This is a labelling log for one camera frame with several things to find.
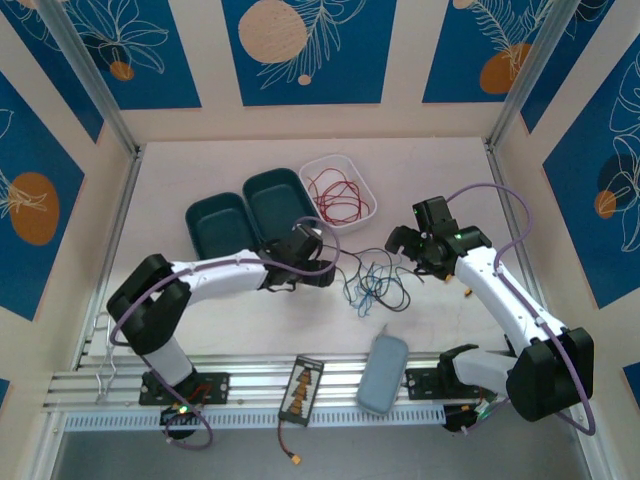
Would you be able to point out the teal plastic bin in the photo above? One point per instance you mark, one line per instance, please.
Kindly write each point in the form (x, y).
(272, 195)
(215, 225)

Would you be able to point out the aluminium side rail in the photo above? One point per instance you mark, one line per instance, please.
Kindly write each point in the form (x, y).
(499, 172)
(116, 225)

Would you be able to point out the aluminium front rail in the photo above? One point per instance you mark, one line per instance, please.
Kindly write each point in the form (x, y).
(260, 372)

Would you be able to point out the grey blue zipper case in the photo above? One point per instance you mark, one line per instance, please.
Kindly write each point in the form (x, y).
(382, 375)

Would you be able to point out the small black controller board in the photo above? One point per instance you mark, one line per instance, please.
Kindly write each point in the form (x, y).
(452, 422)
(172, 416)

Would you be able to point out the blue floral wall panel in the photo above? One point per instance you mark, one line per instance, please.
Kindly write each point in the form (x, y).
(60, 75)
(30, 150)
(575, 225)
(552, 75)
(450, 50)
(165, 60)
(350, 60)

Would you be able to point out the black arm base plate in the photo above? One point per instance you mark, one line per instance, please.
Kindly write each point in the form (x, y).
(220, 387)
(417, 387)

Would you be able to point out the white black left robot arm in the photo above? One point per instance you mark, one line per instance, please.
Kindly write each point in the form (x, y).
(230, 280)

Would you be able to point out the white plastic bin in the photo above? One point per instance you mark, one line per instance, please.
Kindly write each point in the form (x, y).
(350, 167)

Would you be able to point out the black board orange connectors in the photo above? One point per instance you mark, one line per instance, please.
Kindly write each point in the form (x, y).
(300, 395)

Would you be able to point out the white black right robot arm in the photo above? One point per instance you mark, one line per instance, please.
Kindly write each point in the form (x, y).
(475, 280)

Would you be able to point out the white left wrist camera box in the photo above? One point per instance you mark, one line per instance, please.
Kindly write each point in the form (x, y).
(316, 233)

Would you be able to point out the aluminium frame post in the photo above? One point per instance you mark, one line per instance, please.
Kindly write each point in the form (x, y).
(531, 75)
(93, 75)

